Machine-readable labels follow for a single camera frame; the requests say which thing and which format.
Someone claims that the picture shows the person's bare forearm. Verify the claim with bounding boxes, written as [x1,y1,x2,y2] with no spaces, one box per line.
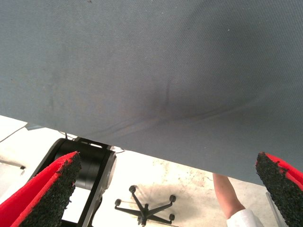
[212,173,247,219]

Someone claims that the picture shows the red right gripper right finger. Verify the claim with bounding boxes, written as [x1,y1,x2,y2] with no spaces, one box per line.
[255,152,303,227]

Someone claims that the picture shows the white clothing sleeve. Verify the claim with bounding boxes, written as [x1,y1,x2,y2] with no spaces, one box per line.
[226,209,265,227]

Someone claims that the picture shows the black office chair base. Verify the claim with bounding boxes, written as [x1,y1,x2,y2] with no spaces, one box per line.
[114,185,177,227]

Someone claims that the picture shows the dark grey table cloth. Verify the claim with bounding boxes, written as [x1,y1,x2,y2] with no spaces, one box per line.
[0,0,303,187]

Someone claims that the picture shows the black machine frame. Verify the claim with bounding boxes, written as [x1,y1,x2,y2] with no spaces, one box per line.
[30,138,118,227]

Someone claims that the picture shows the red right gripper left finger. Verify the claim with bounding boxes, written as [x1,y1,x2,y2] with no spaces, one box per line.
[0,151,82,227]

